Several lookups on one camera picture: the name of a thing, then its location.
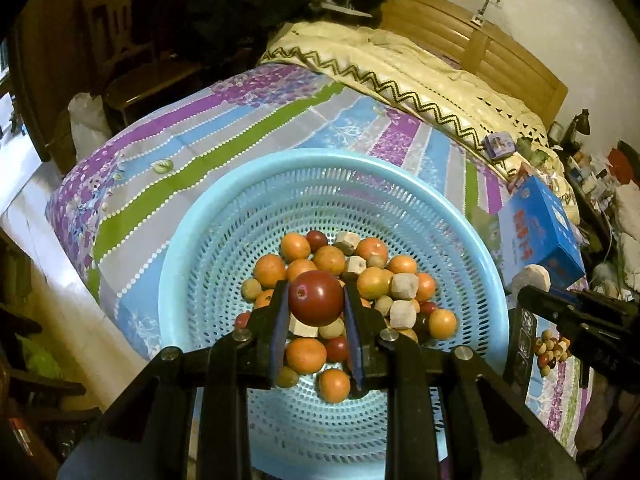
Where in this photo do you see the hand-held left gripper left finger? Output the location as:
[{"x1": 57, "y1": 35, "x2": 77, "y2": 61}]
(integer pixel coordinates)
[{"x1": 57, "y1": 280, "x2": 293, "y2": 480}]

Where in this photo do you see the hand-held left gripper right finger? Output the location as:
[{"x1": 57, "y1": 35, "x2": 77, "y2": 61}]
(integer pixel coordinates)
[{"x1": 342, "y1": 280, "x2": 586, "y2": 480}]

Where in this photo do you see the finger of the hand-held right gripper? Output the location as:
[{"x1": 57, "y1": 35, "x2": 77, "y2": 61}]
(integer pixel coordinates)
[{"x1": 517, "y1": 285, "x2": 581, "y2": 326}]

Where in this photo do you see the white plastic bag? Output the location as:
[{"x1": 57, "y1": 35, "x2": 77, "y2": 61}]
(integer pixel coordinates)
[{"x1": 67, "y1": 91, "x2": 115, "y2": 150}]

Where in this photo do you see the blue green printed carton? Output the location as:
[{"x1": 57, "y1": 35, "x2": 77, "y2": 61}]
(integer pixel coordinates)
[{"x1": 499, "y1": 176, "x2": 586, "y2": 293}]

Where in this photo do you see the wooden chair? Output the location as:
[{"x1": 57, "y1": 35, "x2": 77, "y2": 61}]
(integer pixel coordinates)
[{"x1": 75, "y1": 0, "x2": 203, "y2": 113}]

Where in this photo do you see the cream zigzag quilt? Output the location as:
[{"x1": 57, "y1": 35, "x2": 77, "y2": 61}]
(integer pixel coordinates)
[{"x1": 257, "y1": 21, "x2": 568, "y2": 181}]

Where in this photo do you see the red bag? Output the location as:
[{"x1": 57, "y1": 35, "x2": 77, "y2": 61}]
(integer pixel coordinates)
[{"x1": 607, "y1": 141, "x2": 640, "y2": 181}]

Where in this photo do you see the green plastic bag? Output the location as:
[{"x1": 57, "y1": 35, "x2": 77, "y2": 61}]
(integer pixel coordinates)
[{"x1": 22, "y1": 345, "x2": 63, "y2": 381}]

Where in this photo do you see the beige padded coat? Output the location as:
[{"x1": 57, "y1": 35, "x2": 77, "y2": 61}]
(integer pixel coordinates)
[{"x1": 612, "y1": 180, "x2": 640, "y2": 281}]

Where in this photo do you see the purple snack packet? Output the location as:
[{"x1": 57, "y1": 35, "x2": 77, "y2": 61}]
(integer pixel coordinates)
[{"x1": 482, "y1": 132, "x2": 516, "y2": 162}]

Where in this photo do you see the light blue plastic basket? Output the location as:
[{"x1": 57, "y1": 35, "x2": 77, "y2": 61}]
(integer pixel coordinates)
[{"x1": 157, "y1": 147, "x2": 511, "y2": 480}]

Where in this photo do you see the nightstand clutter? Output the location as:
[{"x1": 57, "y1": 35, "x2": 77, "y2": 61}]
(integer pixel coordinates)
[{"x1": 565, "y1": 145, "x2": 623, "y2": 206}]

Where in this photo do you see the pale beige cut chunk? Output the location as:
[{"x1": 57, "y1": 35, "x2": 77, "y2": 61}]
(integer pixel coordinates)
[{"x1": 511, "y1": 263, "x2": 551, "y2": 293}]

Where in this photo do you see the green leafy vegetable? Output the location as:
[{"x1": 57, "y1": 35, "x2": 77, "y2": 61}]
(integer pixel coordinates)
[{"x1": 517, "y1": 137, "x2": 551, "y2": 167}]

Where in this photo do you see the heap of oranges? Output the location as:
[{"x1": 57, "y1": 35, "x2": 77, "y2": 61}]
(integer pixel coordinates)
[{"x1": 253, "y1": 232, "x2": 458, "y2": 404}]

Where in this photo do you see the wooden headboard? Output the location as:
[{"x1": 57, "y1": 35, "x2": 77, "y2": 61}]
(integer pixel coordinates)
[{"x1": 377, "y1": 0, "x2": 569, "y2": 128}]

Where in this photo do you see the pile of dark clothes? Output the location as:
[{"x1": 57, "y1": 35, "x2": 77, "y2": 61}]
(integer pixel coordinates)
[{"x1": 127, "y1": 0, "x2": 393, "y2": 68}]

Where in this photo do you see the dark desk lamp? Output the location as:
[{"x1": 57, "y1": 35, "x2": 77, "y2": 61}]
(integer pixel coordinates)
[{"x1": 547, "y1": 109, "x2": 592, "y2": 147}]

